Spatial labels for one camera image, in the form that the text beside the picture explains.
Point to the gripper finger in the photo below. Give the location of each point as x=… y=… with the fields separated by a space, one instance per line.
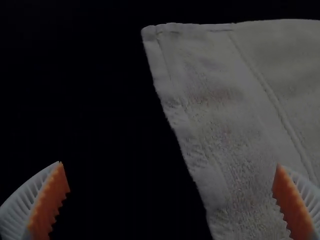
x=297 y=210
x=37 y=205

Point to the pale towel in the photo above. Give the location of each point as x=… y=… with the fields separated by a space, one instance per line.
x=237 y=112

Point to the black mat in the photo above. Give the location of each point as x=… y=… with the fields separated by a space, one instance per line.
x=75 y=100

